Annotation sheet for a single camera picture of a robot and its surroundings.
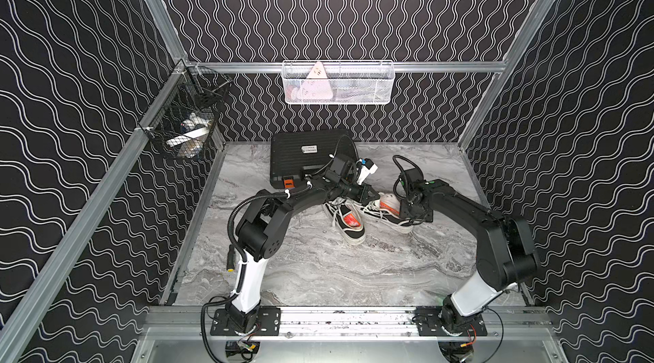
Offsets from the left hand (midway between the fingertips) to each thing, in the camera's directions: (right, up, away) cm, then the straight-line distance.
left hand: (379, 193), depth 87 cm
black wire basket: (-69, +39, +11) cm, 80 cm away
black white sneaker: (-15, -6, +5) cm, 17 cm away
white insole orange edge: (+6, -4, +8) cm, 11 cm away
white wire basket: (-12, +55, +49) cm, 74 cm away
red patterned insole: (-9, -10, +6) cm, 15 cm away
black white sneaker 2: (+2, -7, +1) cm, 7 cm away
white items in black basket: (-57, +19, -12) cm, 61 cm away
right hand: (+13, -8, +5) cm, 16 cm away
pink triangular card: (-22, +38, +4) cm, 44 cm away
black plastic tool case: (-32, +14, +21) cm, 41 cm away
